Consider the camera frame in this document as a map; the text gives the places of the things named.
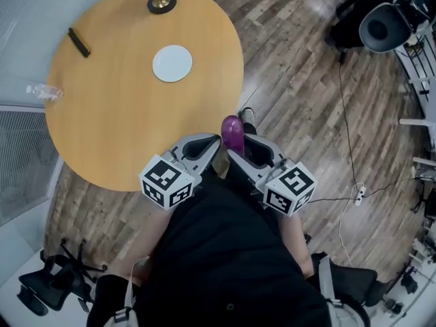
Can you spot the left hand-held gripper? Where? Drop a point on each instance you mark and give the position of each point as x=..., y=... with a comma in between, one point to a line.
x=163, y=179

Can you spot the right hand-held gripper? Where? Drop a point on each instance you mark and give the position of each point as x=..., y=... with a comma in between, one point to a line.
x=289, y=182

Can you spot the purple eggplant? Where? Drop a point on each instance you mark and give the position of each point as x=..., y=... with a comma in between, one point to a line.
x=232, y=131

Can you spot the person's left forearm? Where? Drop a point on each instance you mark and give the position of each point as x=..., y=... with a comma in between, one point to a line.
x=139, y=271

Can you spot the person's right forearm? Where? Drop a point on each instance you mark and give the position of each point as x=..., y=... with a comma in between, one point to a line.
x=296, y=237

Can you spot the person's grey shoe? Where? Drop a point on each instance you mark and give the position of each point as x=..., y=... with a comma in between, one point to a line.
x=247, y=115

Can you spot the round wooden table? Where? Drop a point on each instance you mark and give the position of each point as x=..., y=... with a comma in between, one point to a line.
x=119, y=114

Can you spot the white round plate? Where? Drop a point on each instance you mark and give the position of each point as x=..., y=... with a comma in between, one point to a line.
x=172, y=63

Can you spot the person's black clothing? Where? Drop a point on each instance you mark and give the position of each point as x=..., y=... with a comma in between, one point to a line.
x=221, y=250

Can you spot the white power strip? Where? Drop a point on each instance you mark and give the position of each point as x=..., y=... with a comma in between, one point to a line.
x=360, y=193

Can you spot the black backpack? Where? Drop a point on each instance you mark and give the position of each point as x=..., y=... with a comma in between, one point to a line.
x=357, y=281

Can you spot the black remote control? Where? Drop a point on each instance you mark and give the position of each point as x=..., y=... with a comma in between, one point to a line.
x=79, y=42

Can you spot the clear plastic bottle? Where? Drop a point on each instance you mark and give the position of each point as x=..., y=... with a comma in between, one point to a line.
x=46, y=92

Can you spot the metal mesh panel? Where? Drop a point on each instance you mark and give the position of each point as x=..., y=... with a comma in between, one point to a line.
x=24, y=162

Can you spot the black office chair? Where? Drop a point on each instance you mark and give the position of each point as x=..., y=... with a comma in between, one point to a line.
x=58, y=284

